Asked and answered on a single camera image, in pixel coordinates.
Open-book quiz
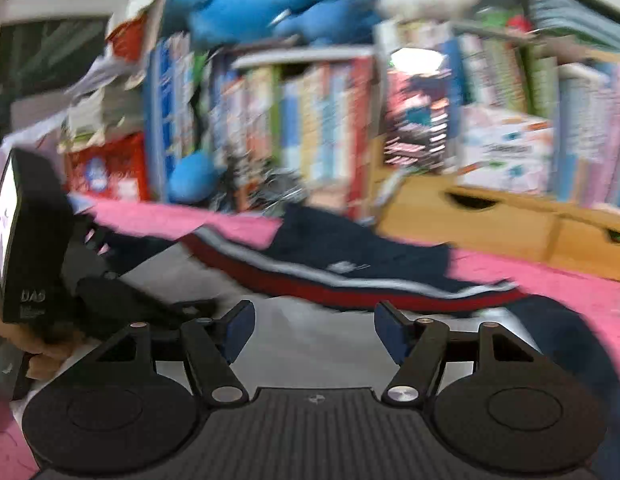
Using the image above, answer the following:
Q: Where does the smartphone in dark case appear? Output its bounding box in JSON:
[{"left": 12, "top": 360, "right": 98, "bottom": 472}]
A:
[{"left": 382, "top": 47, "right": 453, "bottom": 173}]

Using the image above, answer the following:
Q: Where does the black model bicycle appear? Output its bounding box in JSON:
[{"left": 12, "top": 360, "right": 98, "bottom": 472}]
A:
[{"left": 210, "top": 160, "right": 311, "bottom": 216}]

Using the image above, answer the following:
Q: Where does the white charging cable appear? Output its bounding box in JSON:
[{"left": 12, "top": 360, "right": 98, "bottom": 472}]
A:
[{"left": 372, "top": 172, "right": 411, "bottom": 223}]

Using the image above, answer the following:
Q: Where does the row of thin colourful books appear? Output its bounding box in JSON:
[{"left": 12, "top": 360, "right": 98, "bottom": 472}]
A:
[{"left": 455, "top": 20, "right": 620, "bottom": 211}]

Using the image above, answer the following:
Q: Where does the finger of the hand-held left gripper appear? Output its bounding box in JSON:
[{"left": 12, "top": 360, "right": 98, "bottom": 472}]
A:
[{"left": 74, "top": 275, "right": 221, "bottom": 345}]

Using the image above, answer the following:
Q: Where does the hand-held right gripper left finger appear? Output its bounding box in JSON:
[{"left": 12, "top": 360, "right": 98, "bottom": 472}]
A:
[{"left": 91, "top": 300, "right": 257, "bottom": 407}]

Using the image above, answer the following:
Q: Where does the navy striped jacket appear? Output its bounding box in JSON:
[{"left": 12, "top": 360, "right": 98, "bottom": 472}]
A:
[{"left": 87, "top": 202, "right": 620, "bottom": 411}]

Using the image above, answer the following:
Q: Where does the row of upright books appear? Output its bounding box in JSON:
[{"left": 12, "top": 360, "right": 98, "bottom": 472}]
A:
[{"left": 142, "top": 35, "right": 381, "bottom": 216}]

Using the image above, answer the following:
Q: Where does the stack of paper workbooks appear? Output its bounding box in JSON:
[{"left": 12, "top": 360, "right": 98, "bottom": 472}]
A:
[{"left": 57, "top": 75, "right": 148, "bottom": 153}]

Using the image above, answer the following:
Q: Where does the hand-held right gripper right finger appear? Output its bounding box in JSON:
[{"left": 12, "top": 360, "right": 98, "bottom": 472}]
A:
[{"left": 374, "top": 300, "right": 535, "bottom": 407}]

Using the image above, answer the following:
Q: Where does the white label printer box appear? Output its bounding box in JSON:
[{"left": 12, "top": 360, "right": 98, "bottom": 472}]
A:
[{"left": 457, "top": 105, "right": 556, "bottom": 196}]

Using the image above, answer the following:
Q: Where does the white framed window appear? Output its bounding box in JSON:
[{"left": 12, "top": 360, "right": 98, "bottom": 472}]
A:
[{"left": 0, "top": 0, "right": 121, "bottom": 151}]

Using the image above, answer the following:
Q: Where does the person's left hand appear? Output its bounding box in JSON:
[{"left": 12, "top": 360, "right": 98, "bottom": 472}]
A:
[{"left": 2, "top": 321, "right": 89, "bottom": 377}]

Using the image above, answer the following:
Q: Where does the large blue plush toy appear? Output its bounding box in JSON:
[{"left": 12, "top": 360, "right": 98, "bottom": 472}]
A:
[{"left": 162, "top": 0, "right": 301, "bottom": 46}]

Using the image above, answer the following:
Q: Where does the red plastic crate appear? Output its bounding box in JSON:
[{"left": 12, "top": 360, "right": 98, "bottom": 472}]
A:
[{"left": 65, "top": 132, "right": 151, "bottom": 201}]

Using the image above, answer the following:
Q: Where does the grey file folder stack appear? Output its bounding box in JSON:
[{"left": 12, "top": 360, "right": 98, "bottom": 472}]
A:
[{"left": 527, "top": 0, "right": 620, "bottom": 56}]

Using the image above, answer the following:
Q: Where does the small blue plush toy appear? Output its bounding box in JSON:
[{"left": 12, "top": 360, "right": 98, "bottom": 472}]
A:
[{"left": 272, "top": 0, "right": 386, "bottom": 46}]

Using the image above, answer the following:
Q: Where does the green red small toy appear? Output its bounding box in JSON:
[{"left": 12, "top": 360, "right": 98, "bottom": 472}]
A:
[{"left": 482, "top": 7, "right": 531, "bottom": 31}]

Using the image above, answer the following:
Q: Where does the blue plush ball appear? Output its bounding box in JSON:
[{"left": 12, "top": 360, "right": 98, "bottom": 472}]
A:
[{"left": 167, "top": 152, "right": 221, "bottom": 206}]

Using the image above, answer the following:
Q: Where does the wooden drawer organizer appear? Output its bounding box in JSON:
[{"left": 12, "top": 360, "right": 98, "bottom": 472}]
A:
[{"left": 372, "top": 135, "right": 620, "bottom": 283}]

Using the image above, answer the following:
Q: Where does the pink printed blanket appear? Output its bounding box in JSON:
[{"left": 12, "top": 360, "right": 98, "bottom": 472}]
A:
[{"left": 0, "top": 195, "right": 620, "bottom": 480}]

